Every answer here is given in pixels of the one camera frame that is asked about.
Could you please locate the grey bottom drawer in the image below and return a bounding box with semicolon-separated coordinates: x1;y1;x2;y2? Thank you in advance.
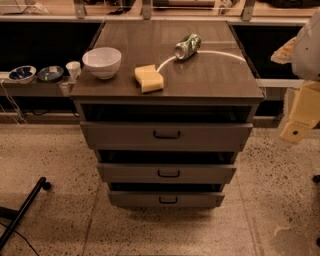
109;191;225;208

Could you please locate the small white cup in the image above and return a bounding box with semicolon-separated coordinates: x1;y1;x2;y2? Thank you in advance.
66;61;81;81

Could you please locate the black stand leg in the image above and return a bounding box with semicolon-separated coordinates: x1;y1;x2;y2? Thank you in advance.
0;177;51;251

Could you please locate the white bowl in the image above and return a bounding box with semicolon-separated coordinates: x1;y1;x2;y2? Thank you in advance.
82;47;122;79

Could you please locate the grey drawer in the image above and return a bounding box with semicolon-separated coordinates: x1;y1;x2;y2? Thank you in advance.
80;121;252;152
109;191;225;208
97;163;236;184

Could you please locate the blue patterned bowl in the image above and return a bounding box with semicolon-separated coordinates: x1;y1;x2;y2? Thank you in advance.
9;65;36;84

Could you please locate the grey drawer cabinet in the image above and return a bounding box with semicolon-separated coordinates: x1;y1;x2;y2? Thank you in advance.
71;20;263;193

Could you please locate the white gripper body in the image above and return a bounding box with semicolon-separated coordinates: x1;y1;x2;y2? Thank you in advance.
278;81;320;144

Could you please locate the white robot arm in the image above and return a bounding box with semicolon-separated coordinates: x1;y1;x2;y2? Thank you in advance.
279;10;320;144

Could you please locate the crushed green soda can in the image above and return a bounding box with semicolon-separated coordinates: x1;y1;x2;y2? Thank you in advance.
174;33;202;60

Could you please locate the black floor cable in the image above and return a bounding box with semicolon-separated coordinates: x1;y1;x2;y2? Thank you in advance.
0;221;41;256

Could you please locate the yellow sponge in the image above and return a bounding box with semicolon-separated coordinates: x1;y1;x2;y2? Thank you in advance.
134;65;164;93

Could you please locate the grey top drawer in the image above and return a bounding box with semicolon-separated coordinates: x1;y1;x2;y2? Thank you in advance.
80;121;252;152

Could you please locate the dark blue small dish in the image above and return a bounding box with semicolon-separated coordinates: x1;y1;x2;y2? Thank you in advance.
37;66;64;82

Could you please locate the grey side shelf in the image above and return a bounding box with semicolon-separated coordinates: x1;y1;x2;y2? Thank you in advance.
0;72;74;97

